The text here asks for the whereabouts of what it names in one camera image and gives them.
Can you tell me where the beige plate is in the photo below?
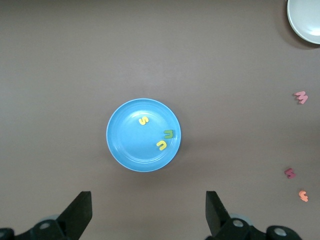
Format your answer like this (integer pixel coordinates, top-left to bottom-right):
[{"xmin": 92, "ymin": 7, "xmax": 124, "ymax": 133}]
[{"xmin": 286, "ymin": 0, "xmax": 320, "ymax": 45}]

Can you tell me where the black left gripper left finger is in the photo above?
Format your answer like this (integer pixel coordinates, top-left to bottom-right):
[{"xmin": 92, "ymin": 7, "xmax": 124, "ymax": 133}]
[{"xmin": 0, "ymin": 191, "xmax": 93, "ymax": 240}]

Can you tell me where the blue plate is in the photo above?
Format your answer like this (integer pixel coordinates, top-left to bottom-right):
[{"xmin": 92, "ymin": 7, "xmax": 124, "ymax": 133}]
[{"xmin": 106, "ymin": 98, "xmax": 182, "ymax": 173}]

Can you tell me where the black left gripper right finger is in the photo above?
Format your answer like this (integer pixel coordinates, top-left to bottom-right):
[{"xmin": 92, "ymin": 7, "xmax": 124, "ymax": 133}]
[{"xmin": 204, "ymin": 190, "xmax": 301, "ymax": 240}]

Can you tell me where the pink foam letter w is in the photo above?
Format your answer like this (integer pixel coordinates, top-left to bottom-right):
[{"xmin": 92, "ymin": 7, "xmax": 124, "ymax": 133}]
[{"xmin": 293, "ymin": 91, "xmax": 309, "ymax": 105}]

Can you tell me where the maroon foam letter s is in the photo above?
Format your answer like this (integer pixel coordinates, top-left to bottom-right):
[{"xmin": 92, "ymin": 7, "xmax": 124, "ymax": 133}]
[{"xmin": 284, "ymin": 167, "xmax": 297, "ymax": 180}]

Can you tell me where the orange foam letter j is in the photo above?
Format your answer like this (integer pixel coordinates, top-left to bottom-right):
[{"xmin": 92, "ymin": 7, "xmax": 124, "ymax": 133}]
[{"xmin": 298, "ymin": 190, "xmax": 310, "ymax": 203}]

